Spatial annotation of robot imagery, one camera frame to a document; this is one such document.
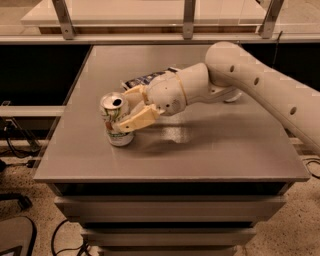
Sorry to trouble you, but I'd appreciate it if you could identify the black cable bundle left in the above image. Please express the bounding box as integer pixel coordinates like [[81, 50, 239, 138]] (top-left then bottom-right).
[[0, 116, 43, 168]]

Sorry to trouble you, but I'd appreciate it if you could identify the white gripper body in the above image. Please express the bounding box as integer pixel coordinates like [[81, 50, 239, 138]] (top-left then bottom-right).
[[145, 72, 187, 116]]

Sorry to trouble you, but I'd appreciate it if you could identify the blue chip bag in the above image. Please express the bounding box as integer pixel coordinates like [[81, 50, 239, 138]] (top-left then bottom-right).
[[121, 67, 179, 91]]

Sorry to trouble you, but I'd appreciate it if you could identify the grey drawer cabinet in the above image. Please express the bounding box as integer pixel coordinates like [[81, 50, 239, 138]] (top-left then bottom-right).
[[35, 46, 309, 256]]

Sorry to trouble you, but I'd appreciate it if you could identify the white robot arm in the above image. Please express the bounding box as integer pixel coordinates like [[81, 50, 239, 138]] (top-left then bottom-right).
[[111, 42, 320, 154]]

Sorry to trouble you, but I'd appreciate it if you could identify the metal bracket post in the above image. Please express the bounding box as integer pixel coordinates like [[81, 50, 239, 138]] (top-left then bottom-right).
[[52, 0, 75, 40], [182, 0, 196, 40], [258, 0, 284, 39]]

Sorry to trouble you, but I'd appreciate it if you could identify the black chair base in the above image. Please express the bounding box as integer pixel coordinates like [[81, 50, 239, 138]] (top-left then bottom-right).
[[0, 192, 38, 256]]

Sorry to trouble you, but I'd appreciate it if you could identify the middle metal bracket post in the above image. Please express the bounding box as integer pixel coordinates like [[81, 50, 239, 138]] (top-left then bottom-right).
[[182, 0, 196, 40]]

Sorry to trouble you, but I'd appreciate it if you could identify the clear plastic water bottle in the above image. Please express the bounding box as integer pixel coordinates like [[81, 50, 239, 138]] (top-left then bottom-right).
[[224, 89, 242, 103]]

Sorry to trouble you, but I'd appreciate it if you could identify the black floor cable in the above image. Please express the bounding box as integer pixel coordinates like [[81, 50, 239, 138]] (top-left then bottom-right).
[[50, 218, 93, 256]]

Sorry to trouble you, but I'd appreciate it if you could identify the left metal bracket post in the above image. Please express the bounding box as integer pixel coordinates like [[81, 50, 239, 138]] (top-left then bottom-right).
[[52, 0, 75, 40]]

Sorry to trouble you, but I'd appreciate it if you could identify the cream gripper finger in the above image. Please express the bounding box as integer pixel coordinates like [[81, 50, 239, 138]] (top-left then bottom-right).
[[123, 85, 146, 109], [112, 104, 164, 133]]

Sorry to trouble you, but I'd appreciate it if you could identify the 7up soda can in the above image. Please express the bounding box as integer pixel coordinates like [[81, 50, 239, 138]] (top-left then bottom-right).
[[100, 92, 134, 147]]

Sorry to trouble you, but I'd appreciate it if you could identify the black cable right floor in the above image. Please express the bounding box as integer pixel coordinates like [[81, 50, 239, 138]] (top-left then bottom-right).
[[302, 157, 320, 180]]

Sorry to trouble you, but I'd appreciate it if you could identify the right metal bracket post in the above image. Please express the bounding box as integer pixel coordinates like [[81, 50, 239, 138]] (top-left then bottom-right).
[[258, 0, 284, 39]]

